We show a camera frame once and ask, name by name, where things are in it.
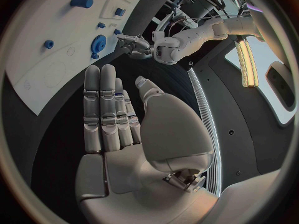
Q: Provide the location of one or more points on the blue block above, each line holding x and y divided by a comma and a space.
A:
120, 12

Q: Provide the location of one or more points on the blue round peg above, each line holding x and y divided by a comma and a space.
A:
49, 44

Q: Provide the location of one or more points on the blue gear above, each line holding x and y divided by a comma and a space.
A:
98, 44

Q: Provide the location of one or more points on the small blue knob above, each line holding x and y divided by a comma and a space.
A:
95, 56

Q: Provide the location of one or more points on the small blue peg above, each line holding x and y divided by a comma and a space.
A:
101, 25

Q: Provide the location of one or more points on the white task board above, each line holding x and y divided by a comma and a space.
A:
58, 31

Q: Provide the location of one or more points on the glowing light bar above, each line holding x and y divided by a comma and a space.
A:
247, 65

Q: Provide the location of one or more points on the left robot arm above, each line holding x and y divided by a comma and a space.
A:
198, 35

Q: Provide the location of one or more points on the blue cylinder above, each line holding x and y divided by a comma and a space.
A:
81, 2

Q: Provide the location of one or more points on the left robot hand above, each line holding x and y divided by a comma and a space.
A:
137, 44

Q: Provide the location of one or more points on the blue plug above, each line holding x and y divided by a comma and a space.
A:
116, 31

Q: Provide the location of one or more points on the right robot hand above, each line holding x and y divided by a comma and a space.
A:
168, 134

